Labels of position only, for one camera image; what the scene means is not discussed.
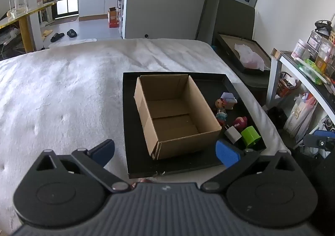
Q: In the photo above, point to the white paper bag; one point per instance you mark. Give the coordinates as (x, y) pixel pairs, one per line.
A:
(301, 115)

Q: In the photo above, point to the black shallow tray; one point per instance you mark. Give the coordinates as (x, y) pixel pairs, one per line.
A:
(188, 165)

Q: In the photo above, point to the small drawer organizer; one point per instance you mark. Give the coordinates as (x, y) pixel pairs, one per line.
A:
(315, 40)

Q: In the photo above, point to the white charger block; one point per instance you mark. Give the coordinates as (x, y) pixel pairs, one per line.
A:
(232, 134)

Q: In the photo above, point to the dark spray bottle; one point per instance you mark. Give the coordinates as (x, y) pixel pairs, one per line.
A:
(119, 0)

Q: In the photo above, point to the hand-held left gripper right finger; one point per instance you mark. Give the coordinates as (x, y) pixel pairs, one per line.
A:
(227, 154)

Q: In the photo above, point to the white power strip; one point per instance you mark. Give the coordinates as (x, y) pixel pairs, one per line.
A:
(7, 36)

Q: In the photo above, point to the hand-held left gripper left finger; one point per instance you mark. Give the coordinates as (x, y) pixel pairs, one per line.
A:
(104, 150)

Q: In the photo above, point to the blue and pink toy figure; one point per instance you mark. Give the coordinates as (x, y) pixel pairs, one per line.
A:
(222, 116)

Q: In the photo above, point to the green hexagonal charger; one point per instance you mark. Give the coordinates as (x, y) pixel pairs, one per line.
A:
(250, 137)

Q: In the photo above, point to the orange cardboard box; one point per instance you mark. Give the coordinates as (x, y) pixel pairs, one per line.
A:
(112, 18)

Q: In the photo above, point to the yellow-legged glass table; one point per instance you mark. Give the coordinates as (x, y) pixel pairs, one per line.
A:
(24, 19)

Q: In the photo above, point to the green packet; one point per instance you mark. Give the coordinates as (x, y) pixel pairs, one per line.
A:
(312, 68)

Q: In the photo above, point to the white desk with black top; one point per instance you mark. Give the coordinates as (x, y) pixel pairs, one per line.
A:
(301, 78)

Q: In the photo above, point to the dark grey upright board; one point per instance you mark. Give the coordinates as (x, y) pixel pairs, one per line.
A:
(235, 21)

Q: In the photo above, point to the white plastic bag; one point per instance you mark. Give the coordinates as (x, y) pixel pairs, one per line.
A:
(250, 57)

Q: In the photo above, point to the yellow slipper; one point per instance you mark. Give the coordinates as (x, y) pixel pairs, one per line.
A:
(46, 33)

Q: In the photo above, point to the black framed tray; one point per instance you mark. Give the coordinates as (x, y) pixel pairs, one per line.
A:
(230, 47)

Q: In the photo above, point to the purple and white toy house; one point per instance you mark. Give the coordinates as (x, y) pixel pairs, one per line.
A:
(229, 99)

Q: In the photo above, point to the brown basket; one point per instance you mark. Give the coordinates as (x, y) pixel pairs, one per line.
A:
(286, 86)

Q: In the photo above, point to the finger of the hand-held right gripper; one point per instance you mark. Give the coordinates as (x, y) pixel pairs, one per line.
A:
(318, 142)

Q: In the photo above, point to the pink jar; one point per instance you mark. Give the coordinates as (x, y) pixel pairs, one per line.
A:
(298, 49)

